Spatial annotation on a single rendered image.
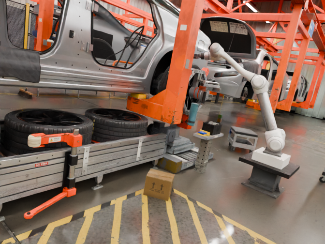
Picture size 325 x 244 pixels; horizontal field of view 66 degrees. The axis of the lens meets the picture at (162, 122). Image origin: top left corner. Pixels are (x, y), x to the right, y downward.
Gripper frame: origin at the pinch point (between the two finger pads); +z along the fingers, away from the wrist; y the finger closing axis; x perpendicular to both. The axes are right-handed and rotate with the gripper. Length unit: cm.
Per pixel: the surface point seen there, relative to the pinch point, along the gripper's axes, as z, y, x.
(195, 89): -10.8, -10.2, -36.5
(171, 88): 8, -51, -17
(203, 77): -18.1, 13.1, -30.9
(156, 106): 26, -53, -37
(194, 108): -12, -29, -50
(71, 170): 56, -167, -27
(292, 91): -236, 461, -253
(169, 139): 15, -52, -80
